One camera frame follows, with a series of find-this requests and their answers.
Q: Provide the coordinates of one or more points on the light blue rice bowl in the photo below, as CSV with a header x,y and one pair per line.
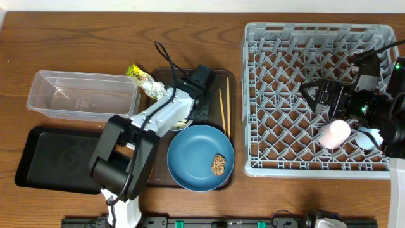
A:
x,y
182,124

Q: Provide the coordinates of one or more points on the wooden chopstick left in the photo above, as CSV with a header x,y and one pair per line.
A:
x,y
222,112

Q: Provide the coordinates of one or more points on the black rail with green clips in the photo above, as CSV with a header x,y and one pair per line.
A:
x,y
279,219

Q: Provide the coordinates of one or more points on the large blue plate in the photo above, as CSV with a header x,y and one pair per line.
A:
x,y
191,155

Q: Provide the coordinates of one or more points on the clear plastic bin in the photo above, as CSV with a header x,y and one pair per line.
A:
x,y
79,96

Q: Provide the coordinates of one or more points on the brown food lump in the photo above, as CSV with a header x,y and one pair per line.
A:
x,y
218,165

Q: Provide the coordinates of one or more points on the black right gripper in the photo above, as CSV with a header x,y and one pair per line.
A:
x,y
342,91

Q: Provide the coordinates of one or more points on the dark brown tray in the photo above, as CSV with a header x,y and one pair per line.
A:
x,y
210,115

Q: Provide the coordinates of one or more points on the pink cup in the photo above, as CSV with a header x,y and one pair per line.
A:
x,y
334,134

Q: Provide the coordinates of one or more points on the black waste bin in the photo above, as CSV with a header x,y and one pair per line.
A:
x,y
57,159

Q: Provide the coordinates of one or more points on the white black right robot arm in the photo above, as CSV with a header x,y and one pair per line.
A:
x,y
384,112

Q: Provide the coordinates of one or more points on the yellow crumpled snack wrapper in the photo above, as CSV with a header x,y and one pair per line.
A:
x,y
152,88

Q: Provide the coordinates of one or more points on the light blue cup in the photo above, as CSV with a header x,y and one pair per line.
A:
x,y
368,139

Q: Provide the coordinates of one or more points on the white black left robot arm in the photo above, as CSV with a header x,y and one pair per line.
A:
x,y
124,156

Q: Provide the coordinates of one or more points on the grey dishwasher rack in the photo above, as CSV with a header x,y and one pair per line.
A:
x,y
280,130

